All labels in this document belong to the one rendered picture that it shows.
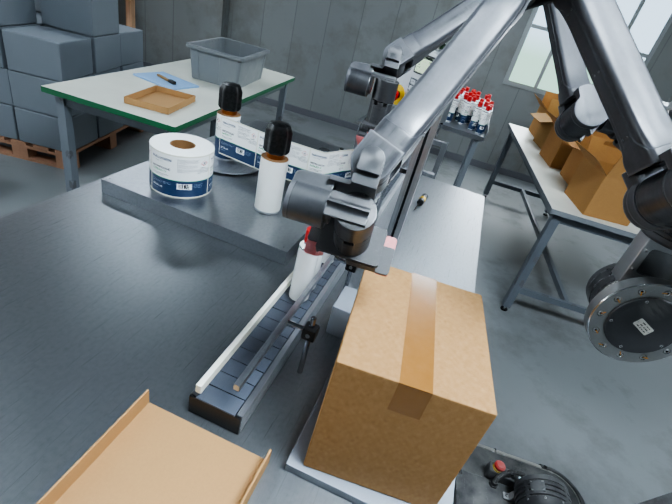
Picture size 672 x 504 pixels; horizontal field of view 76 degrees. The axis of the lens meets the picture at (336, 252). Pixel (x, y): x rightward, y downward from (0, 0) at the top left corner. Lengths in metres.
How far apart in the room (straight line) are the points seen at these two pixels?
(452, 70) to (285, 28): 5.33
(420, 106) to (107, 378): 0.77
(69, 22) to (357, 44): 3.17
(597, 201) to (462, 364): 2.19
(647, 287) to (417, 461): 0.56
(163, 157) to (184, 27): 5.16
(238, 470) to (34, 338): 0.51
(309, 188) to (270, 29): 5.47
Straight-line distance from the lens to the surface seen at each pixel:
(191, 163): 1.43
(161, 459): 0.86
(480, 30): 0.71
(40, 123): 3.70
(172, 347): 1.03
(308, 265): 1.02
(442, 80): 0.66
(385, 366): 0.66
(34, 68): 3.58
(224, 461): 0.86
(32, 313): 1.15
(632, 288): 1.02
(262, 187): 1.41
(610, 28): 0.78
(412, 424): 0.71
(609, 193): 2.83
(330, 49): 5.80
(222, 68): 3.21
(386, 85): 1.09
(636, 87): 0.75
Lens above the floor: 1.57
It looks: 32 degrees down
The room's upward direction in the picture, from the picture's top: 15 degrees clockwise
